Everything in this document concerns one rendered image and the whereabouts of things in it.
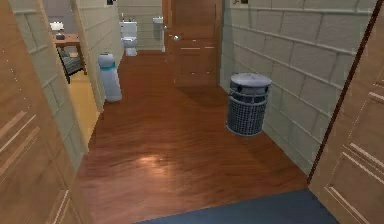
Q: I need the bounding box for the grey mesh trash bin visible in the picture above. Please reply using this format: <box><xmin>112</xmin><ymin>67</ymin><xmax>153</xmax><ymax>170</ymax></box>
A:
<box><xmin>225</xmin><ymin>72</ymin><xmax>273</xmax><ymax>137</ymax></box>

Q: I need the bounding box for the brown wooden room door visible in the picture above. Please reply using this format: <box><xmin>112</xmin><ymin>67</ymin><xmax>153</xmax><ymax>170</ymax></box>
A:
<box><xmin>162</xmin><ymin>0</ymin><xmax>224</xmax><ymax>88</ymax></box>

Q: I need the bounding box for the white vase with teal band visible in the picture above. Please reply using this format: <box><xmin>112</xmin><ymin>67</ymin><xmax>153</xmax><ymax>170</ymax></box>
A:
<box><xmin>97</xmin><ymin>52</ymin><xmax>123</xmax><ymax>103</ymax></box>

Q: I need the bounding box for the white toilet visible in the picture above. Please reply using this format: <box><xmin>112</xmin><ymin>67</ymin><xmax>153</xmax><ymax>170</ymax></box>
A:
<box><xmin>119</xmin><ymin>20</ymin><xmax>139</xmax><ymax>57</ymax></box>

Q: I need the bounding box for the dark striped armchair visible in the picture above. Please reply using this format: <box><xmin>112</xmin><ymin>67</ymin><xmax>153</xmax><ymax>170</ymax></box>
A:
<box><xmin>56</xmin><ymin>47</ymin><xmax>85</xmax><ymax>85</ymax></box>

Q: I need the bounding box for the brown wooden table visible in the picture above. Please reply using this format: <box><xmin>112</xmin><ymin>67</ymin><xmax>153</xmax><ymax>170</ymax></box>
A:
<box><xmin>52</xmin><ymin>33</ymin><xmax>88</xmax><ymax>76</ymax></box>

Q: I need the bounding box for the white table lamp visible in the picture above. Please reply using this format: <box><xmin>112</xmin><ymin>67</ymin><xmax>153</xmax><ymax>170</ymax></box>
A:
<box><xmin>49</xmin><ymin>21</ymin><xmax>66</xmax><ymax>41</ymax></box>

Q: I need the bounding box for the light wooden panelled door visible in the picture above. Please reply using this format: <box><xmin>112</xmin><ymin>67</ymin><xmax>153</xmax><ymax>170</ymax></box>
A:
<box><xmin>0</xmin><ymin>0</ymin><xmax>95</xmax><ymax>224</ymax></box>
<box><xmin>307</xmin><ymin>0</ymin><xmax>384</xmax><ymax>224</ymax></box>

